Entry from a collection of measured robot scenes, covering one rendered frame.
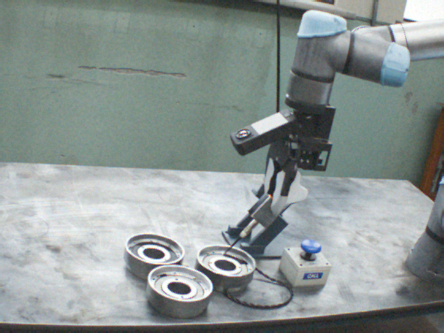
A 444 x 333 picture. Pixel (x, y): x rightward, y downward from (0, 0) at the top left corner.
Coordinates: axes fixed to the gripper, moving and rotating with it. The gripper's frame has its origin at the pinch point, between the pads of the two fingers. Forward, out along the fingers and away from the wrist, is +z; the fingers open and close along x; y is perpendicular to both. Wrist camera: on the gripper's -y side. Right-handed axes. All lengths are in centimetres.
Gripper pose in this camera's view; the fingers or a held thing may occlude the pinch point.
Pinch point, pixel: (269, 205)
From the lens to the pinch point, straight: 112.4
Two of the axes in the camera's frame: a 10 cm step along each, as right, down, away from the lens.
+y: 9.3, 0.5, 3.5
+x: -3.0, -4.1, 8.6
